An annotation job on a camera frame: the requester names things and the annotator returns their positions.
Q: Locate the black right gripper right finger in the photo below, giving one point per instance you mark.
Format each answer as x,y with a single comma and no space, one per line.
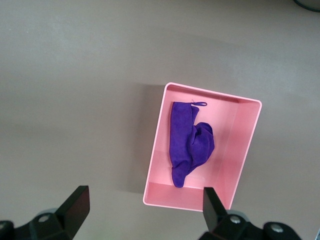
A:
215,217

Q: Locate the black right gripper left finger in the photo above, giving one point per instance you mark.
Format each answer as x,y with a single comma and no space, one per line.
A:
72,212

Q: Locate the purple cloth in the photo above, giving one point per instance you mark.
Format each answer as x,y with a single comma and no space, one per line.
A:
182,140

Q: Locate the pink plastic bin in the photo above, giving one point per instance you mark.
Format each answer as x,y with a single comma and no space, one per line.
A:
232,140

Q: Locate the dark round rimmed object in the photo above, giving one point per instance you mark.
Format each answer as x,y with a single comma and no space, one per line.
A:
308,3

